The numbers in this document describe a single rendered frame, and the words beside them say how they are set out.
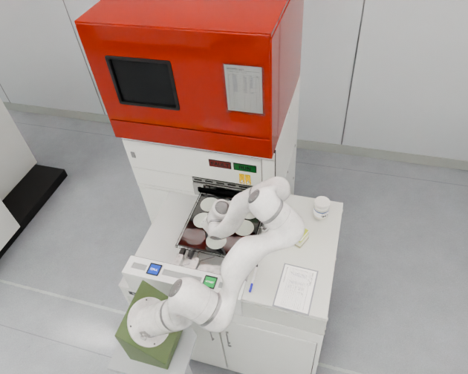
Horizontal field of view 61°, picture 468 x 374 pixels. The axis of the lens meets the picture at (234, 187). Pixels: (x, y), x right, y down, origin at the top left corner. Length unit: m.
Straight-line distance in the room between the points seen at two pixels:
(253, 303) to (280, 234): 0.47
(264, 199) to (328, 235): 0.69
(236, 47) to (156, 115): 0.54
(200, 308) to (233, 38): 0.95
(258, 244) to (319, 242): 0.60
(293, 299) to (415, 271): 1.52
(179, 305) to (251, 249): 0.29
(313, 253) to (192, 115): 0.81
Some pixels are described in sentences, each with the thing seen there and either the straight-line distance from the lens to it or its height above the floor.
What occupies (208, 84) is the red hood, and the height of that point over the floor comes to 1.59.
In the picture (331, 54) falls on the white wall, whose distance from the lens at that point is 3.23.
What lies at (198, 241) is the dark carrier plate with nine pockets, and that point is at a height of 0.90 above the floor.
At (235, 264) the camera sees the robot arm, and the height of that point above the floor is 1.36.
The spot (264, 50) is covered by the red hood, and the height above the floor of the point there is 1.75.
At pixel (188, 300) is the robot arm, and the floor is 1.32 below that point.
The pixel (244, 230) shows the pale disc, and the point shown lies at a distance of 1.97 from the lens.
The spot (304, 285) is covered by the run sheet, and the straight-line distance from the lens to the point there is 1.72.
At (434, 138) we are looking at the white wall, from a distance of 3.66.
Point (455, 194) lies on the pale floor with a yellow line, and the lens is 3.65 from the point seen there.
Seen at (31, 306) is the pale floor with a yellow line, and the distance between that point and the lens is 3.20.
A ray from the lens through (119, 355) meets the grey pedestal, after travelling 1.85.
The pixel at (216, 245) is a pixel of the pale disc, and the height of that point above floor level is 0.90.
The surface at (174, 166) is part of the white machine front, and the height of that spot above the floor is 1.03.
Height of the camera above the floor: 2.45
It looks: 46 degrees down
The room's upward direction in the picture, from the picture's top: 6 degrees counter-clockwise
